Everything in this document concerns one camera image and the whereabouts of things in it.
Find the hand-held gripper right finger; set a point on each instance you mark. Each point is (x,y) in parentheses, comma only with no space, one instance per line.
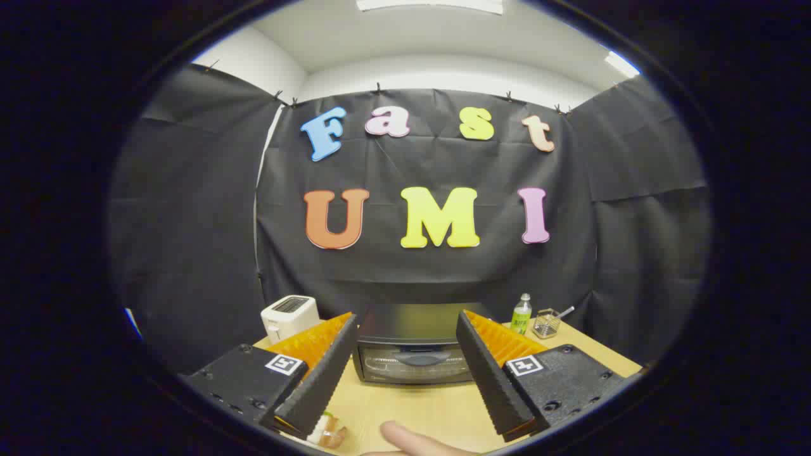
(491,380)

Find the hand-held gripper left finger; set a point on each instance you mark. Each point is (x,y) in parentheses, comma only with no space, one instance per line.
(323,380)

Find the white bread sandwich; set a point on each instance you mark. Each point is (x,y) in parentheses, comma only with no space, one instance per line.
(329,434)

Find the black toaster oven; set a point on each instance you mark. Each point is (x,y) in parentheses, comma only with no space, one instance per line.
(412,329)

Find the white pop-up toaster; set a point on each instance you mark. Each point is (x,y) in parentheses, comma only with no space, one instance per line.
(290,315)

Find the green label plastic bottle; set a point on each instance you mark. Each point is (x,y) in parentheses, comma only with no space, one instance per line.
(521,318)

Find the metal spoon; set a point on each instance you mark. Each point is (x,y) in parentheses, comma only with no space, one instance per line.
(566,311)

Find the small ceiling light panel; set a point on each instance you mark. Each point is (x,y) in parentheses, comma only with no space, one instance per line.
(621,64)

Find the long ceiling light panel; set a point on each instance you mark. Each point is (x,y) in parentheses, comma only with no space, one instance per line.
(431,4)

